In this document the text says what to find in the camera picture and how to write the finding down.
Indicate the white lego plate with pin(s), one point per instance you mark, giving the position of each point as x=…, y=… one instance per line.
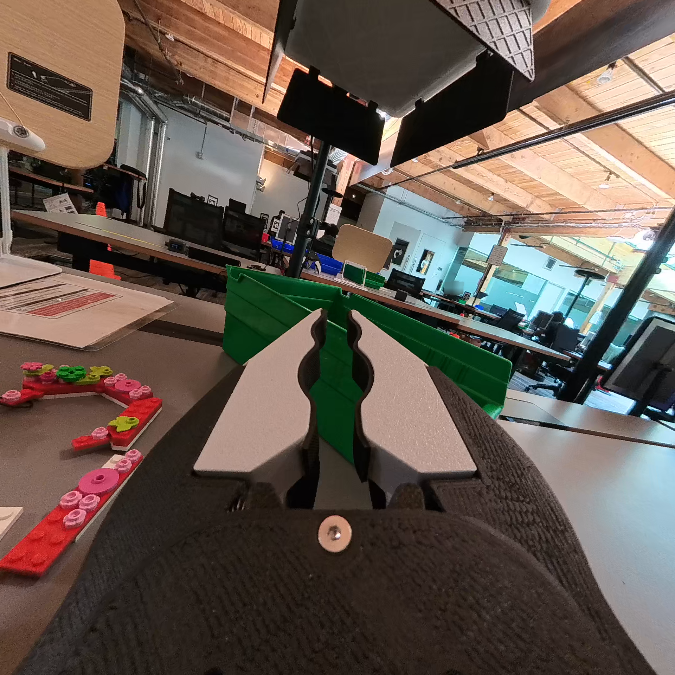
x=8, y=519

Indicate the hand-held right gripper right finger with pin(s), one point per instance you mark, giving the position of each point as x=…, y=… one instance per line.
x=411, y=422

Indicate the long red lego flower plate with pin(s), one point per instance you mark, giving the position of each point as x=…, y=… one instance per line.
x=42, y=538

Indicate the large wooden panel black label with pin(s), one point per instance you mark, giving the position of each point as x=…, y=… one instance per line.
x=63, y=31

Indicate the small wooden panel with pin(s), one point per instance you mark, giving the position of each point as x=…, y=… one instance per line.
x=363, y=248

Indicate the white stand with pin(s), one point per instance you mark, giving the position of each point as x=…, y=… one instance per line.
x=21, y=271

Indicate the long grey table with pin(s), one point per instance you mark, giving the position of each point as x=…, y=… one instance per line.
x=105, y=232

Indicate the overhead grey light box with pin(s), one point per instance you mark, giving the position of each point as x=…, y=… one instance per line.
x=379, y=47

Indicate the black monitor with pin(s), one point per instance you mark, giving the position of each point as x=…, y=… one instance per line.
x=643, y=364

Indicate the laminated instruction sheet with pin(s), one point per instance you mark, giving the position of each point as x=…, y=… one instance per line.
x=121, y=311

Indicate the blue plastic bin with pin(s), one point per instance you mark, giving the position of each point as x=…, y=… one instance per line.
x=328, y=262

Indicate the angled red lego flower assembly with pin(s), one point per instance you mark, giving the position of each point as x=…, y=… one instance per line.
x=132, y=408

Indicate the black slanted pole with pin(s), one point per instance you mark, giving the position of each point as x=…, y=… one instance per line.
x=617, y=316

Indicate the long wood-edged table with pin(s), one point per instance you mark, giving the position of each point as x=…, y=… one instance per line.
x=474, y=324

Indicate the black ceiling rail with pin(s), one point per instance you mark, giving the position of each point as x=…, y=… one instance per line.
x=559, y=132

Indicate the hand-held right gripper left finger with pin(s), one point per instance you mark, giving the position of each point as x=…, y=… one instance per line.
x=263, y=411

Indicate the small green sign holder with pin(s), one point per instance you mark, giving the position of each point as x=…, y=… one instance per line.
x=354, y=274

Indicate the black upright pole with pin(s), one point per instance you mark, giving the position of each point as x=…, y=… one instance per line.
x=311, y=211

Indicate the green plastic bin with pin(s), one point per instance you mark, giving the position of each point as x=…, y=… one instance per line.
x=263, y=316

